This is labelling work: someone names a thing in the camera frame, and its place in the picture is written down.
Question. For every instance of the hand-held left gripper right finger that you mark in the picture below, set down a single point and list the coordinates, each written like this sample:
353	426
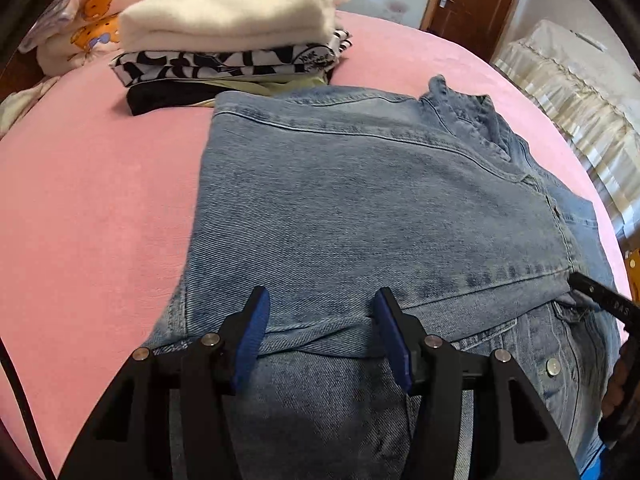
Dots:
395	340

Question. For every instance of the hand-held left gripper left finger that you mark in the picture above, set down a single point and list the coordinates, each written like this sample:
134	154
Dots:
252	335

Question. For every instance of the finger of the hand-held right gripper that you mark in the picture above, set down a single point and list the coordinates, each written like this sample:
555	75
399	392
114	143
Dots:
580	282

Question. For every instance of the blue denim jacket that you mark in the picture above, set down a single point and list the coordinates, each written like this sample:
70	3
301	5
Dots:
350	210

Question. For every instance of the person's right hand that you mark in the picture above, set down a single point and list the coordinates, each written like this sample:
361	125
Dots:
616	385

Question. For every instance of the wooden drawer cabinet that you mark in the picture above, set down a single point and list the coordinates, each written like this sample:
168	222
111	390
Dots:
635	270

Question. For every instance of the pink bed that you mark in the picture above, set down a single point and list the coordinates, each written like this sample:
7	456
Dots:
90	210

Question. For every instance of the light green folded garment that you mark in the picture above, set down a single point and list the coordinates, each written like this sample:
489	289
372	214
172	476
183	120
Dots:
280	85

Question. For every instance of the black folded garment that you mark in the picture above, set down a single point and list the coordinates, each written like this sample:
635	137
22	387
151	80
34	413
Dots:
165	95

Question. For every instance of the black and white patterned garment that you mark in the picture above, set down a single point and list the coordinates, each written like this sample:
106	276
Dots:
200	62

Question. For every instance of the white fluffy folded sweater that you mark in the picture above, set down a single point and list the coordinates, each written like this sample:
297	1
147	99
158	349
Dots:
215	15

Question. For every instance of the grey white cloth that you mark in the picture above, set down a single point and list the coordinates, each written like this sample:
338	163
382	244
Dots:
20	105

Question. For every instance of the pink bear print quilt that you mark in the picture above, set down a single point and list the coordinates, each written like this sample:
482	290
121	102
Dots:
90	15

